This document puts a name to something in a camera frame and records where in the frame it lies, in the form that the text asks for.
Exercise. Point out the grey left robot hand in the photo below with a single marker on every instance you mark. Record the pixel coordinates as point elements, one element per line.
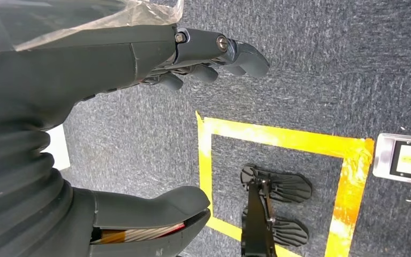
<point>85,67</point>

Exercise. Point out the clear plastic film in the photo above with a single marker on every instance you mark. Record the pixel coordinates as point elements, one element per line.
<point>148,12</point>

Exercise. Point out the white flat panel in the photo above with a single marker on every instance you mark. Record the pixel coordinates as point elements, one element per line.
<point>58,149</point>

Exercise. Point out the black robot leg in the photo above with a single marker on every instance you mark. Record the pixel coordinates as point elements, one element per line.
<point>255,220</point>

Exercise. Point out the black robot foot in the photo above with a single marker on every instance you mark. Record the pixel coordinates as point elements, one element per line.
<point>292,232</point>
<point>290,186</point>

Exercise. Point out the yellow floor tape square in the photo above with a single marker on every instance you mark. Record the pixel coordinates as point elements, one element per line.
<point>349,198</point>

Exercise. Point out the silver floor socket plate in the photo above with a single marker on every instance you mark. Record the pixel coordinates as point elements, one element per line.
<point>382,156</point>

